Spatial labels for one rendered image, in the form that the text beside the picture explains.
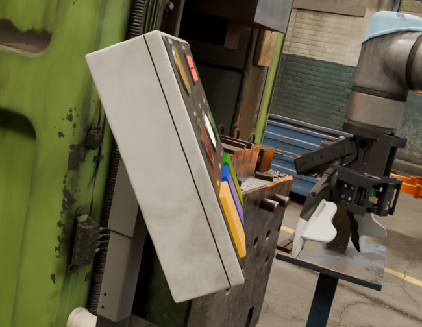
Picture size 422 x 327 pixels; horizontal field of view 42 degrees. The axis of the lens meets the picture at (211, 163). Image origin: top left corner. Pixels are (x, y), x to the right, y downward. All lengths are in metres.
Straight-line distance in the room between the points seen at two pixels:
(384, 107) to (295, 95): 9.14
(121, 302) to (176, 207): 0.26
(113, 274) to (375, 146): 0.40
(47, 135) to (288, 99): 9.01
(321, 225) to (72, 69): 0.51
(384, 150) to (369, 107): 0.06
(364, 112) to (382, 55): 0.08
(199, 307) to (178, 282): 0.65
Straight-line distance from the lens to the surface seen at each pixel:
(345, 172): 0.77
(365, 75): 0.76
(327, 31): 9.76
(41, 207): 1.07
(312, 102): 9.72
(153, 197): 0.57
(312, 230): 0.77
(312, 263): 1.59
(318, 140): 5.05
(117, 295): 0.79
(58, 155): 1.03
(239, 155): 1.26
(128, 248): 0.76
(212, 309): 1.25
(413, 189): 1.58
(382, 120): 0.76
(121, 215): 0.75
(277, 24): 1.30
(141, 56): 0.56
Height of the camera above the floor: 1.19
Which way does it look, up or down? 11 degrees down
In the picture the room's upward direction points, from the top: 12 degrees clockwise
